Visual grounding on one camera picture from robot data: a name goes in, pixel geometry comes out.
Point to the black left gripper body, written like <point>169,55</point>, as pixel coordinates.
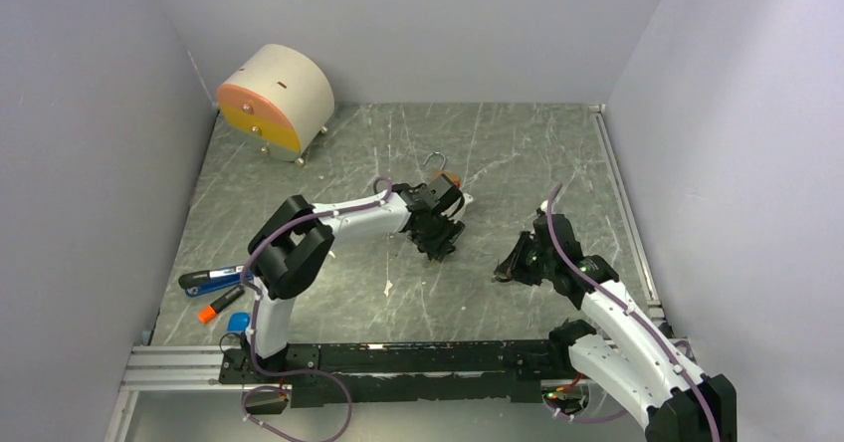
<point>437,238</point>

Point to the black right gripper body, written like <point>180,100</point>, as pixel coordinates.
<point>537,263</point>

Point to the large brass padlock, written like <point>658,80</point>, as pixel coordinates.
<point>440,162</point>

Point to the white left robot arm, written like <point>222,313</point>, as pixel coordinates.
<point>287,253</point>

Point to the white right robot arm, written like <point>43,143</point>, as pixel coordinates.
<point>616,345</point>

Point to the round cream drawer cabinet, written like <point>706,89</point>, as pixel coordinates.
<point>279,100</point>

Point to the blue round cap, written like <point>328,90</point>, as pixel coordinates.
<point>238,322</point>

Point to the orange black marker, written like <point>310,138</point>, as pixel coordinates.
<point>210,312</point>

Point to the blue usb stick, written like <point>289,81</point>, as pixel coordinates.
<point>203,282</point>

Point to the black base frame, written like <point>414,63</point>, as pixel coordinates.
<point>314,375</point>

